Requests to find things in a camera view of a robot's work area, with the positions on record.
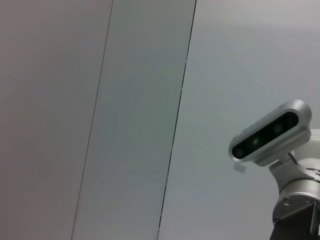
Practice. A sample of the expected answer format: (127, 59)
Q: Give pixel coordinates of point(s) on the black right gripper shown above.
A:
(295, 230)

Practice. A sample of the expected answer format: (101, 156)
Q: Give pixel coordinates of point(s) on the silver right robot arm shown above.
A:
(295, 185)

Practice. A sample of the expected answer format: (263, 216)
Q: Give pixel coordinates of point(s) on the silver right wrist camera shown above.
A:
(270, 136)

